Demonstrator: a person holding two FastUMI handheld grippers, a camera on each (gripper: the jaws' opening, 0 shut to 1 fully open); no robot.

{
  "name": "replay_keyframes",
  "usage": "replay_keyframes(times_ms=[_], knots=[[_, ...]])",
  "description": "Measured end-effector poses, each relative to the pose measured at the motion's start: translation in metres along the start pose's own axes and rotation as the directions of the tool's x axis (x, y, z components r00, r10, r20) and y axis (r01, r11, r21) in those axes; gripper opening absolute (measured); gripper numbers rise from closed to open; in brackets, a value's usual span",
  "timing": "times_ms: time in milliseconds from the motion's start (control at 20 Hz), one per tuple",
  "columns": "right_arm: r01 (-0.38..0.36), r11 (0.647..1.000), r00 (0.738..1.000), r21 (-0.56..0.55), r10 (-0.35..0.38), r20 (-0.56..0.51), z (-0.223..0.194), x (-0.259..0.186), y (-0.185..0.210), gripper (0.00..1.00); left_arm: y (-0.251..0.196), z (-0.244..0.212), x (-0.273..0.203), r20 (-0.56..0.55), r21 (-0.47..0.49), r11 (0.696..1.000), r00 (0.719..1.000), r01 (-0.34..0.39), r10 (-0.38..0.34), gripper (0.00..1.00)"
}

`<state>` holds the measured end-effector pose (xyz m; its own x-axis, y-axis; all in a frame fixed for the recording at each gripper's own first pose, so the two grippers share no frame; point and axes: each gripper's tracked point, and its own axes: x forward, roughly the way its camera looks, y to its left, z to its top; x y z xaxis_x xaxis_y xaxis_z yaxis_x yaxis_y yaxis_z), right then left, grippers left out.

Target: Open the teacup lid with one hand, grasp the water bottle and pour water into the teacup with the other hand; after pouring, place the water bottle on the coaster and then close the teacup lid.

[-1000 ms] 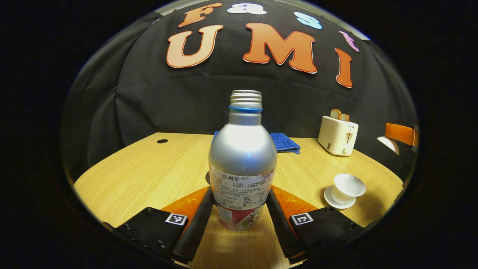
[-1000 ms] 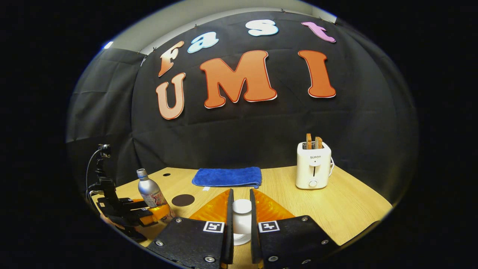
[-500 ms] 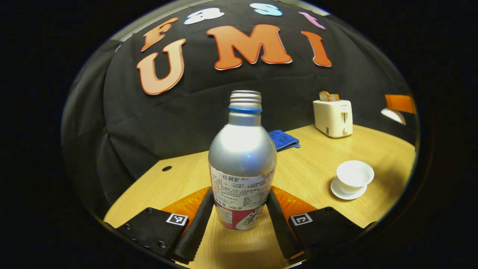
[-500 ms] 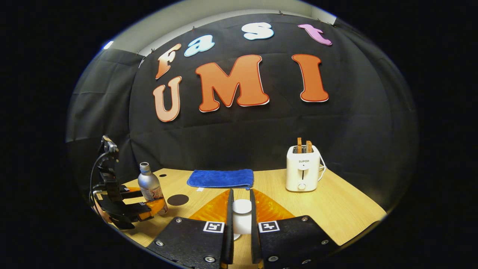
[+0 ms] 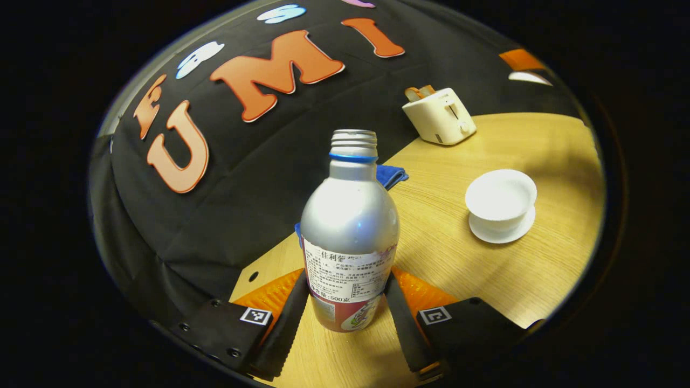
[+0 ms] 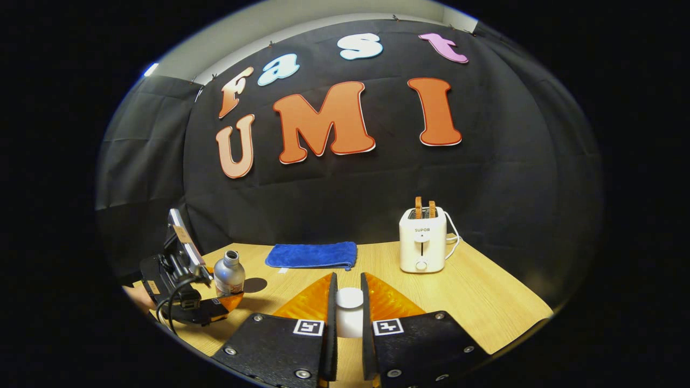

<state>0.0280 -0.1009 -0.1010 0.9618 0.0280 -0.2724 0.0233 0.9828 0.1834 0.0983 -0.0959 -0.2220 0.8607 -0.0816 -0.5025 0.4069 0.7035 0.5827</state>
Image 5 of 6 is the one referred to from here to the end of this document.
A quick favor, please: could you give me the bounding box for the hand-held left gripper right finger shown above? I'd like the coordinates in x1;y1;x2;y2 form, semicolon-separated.
384;268;545;378

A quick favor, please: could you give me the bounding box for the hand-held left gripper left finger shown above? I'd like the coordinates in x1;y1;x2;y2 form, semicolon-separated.
172;268;311;380

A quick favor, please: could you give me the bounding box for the white teacup lid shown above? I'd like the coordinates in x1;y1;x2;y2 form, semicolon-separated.
508;71;554;87

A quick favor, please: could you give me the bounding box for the silver water bottle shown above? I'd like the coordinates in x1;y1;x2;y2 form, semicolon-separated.
300;129;401;332

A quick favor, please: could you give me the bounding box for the white teacup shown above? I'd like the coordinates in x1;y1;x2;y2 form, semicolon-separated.
465;169;537;232

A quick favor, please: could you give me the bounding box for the white toaster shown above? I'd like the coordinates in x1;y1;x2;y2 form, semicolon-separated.
402;87;477;146

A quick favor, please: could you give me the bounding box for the white saucer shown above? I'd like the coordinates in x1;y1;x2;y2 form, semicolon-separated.
468;205;536;244

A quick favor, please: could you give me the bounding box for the blue cloth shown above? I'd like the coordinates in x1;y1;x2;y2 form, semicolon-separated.
294;164;409;244

